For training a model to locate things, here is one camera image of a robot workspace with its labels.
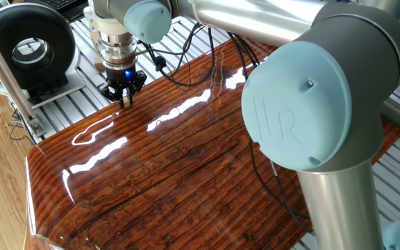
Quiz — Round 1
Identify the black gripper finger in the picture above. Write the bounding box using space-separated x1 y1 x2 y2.
125 72 148 106
97 81 124 109

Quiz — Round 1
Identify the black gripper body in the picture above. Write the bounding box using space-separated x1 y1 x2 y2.
105 65 148 94

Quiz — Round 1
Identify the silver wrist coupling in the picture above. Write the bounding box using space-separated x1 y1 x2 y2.
97 32 139 70

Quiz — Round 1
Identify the glossy wood-print table mat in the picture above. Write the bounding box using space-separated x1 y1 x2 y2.
24 37 400 250

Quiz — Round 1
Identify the black keyboard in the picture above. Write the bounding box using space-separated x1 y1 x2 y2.
39 0 90 11

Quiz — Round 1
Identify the black cable with plug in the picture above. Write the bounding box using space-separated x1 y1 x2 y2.
137 22 217 88

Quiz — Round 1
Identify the black ring fan white base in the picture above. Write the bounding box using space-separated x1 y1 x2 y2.
0 1 88 110

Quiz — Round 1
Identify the thin black wire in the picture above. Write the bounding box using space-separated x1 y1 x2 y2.
8 108 38 147

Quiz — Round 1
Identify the aluminium frame post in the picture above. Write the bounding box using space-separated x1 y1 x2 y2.
0 13 47 139

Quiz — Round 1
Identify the black cable with grey tag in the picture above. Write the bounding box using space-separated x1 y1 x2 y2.
227 33 316 238

